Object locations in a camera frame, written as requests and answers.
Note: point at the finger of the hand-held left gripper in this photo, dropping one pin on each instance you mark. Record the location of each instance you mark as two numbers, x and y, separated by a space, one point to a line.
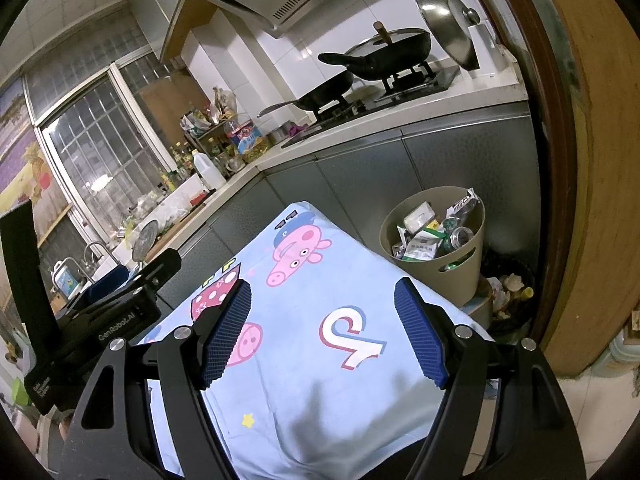
160 265

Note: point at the black white wrapper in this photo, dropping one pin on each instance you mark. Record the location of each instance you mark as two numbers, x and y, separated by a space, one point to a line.
464 202

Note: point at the round metal strainer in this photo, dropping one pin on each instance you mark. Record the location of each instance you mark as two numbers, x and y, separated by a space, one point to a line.
145 240

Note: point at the brown cardboard sheet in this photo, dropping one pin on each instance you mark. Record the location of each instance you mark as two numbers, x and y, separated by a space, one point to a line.
170 100

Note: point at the white blue container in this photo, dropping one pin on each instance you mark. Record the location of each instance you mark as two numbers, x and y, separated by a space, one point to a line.
66 280

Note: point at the barred kitchen window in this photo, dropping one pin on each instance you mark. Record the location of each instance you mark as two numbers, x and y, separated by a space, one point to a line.
95 150

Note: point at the beige plastic waste bin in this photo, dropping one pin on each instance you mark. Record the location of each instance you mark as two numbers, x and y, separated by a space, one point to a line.
430 285

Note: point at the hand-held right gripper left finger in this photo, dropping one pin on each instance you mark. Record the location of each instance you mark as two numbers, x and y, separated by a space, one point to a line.
227 335

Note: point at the blue cartoon printed tablecloth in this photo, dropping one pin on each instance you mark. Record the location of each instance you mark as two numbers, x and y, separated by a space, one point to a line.
310 385

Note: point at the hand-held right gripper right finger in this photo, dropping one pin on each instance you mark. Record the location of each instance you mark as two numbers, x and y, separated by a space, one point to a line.
420 335

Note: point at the white green packet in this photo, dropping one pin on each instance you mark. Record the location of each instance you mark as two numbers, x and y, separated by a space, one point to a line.
420 251

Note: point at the small metal pot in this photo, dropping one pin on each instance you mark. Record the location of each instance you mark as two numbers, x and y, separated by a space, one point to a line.
280 132

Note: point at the group of condiment bottles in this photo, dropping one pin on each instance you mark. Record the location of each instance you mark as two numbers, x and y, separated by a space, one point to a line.
220 130

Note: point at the black garbage bag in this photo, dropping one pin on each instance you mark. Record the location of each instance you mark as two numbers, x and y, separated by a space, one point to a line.
500 265

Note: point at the metal wok lid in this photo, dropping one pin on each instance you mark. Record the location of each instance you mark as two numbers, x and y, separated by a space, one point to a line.
445 25

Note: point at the black gas stove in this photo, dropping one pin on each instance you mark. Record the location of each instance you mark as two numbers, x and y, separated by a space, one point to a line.
415 85

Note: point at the black wok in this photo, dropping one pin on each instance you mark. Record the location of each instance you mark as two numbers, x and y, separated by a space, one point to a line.
395 55

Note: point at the metal sink faucet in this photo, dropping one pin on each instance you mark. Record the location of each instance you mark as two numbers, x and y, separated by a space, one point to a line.
97 252

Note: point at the white plastic jug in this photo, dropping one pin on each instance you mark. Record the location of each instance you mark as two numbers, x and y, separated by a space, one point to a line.
210 172

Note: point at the black frying pan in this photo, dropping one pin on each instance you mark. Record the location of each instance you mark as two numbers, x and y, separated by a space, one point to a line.
325 92

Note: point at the grey kitchen cabinet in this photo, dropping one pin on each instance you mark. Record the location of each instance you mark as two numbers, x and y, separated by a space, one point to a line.
350 170

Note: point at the wooden door frame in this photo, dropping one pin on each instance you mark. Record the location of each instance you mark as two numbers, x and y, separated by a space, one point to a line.
590 160

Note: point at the fruit wall poster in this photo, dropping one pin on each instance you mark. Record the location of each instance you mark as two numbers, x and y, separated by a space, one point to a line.
25 170

